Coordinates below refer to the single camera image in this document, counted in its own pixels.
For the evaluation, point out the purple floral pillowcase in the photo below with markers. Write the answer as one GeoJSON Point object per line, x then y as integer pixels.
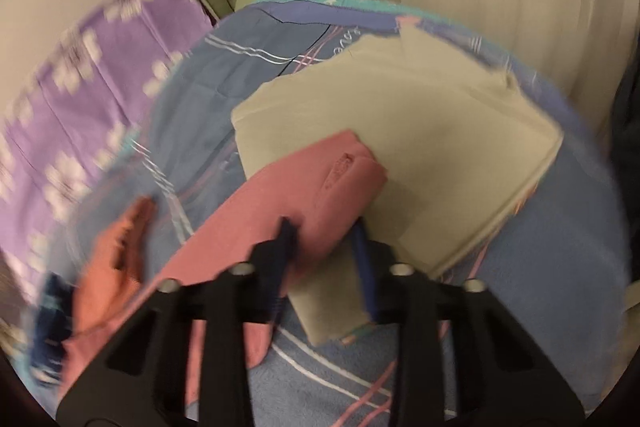
{"type": "Point", "coordinates": [65, 129]}

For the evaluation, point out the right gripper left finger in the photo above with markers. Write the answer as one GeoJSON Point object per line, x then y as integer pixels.
{"type": "Point", "coordinates": [271, 260]}

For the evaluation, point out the salmon small garment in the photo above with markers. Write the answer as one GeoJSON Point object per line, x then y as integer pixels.
{"type": "Point", "coordinates": [114, 272]}

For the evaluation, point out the blue plaid bedspread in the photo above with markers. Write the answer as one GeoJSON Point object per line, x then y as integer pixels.
{"type": "Point", "coordinates": [560, 264]}

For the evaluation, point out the beige folded garment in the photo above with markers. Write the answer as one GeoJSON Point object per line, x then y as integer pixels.
{"type": "Point", "coordinates": [461, 143]}

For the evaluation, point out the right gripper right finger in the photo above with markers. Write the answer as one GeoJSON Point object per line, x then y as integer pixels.
{"type": "Point", "coordinates": [373, 262]}

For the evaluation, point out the pink garment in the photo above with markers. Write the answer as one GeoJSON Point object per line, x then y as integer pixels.
{"type": "Point", "coordinates": [322, 189]}

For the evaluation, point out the navy star fleece garment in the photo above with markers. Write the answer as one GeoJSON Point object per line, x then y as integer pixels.
{"type": "Point", "coordinates": [52, 326]}

